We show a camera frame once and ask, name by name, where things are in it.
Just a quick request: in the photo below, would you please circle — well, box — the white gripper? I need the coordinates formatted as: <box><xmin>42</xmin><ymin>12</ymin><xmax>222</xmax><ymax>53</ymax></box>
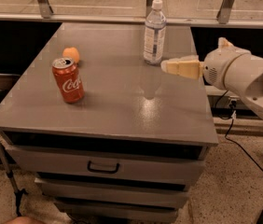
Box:
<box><xmin>160</xmin><ymin>37</ymin><xmax>251</xmax><ymax>90</ymax></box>

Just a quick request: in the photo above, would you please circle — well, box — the person's knee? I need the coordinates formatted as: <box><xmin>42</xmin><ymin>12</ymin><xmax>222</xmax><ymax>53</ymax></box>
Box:
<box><xmin>3</xmin><ymin>217</ymin><xmax>45</xmax><ymax>224</ymax></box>

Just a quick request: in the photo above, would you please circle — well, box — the black drawer handle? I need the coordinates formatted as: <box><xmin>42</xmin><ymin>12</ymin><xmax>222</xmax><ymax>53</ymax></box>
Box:
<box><xmin>87</xmin><ymin>161</ymin><xmax>120</xmax><ymax>174</ymax></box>

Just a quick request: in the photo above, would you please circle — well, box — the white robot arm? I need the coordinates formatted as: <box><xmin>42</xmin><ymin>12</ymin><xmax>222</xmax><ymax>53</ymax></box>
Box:
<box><xmin>160</xmin><ymin>37</ymin><xmax>263</xmax><ymax>119</ymax></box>

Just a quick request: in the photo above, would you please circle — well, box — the orange fruit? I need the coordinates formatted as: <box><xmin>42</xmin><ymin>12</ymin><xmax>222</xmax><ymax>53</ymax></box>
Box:
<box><xmin>62</xmin><ymin>47</ymin><xmax>80</xmax><ymax>63</ymax></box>

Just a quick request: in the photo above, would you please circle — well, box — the grey drawer cabinet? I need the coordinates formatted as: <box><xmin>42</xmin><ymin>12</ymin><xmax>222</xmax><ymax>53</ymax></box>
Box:
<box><xmin>0</xmin><ymin>23</ymin><xmax>217</xmax><ymax>222</ymax></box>

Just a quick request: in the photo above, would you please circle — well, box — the metal tripod leg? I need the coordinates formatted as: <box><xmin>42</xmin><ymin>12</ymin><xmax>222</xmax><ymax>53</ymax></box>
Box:
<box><xmin>0</xmin><ymin>142</ymin><xmax>28</xmax><ymax>217</ymax></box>

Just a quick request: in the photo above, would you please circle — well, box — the black power cable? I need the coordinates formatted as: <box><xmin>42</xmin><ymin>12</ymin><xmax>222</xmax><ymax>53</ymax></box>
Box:
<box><xmin>213</xmin><ymin>90</ymin><xmax>263</xmax><ymax>224</ymax></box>

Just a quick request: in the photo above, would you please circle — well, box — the red coke can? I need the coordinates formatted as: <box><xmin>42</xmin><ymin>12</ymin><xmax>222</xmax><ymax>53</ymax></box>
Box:
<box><xmin>52</xmin><ymin>57</ymin><xmax>84</xmax><ymax>103</ymax></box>

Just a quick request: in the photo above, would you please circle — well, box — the clear plastic water bottle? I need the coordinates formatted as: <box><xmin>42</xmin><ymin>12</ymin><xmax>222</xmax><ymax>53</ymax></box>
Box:
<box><xmin>144</xmin><ymin>0</ymin><xmax>166</xmax><ymax>65</ymax></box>

